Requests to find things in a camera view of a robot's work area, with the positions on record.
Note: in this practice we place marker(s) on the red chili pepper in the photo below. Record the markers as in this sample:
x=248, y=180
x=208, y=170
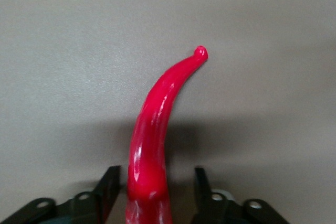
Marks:
x=152, y=142

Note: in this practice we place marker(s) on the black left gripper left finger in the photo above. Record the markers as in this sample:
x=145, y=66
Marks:
x=107, y=190

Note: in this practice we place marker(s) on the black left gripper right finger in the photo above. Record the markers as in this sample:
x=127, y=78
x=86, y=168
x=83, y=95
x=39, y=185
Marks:
x=204, y=195

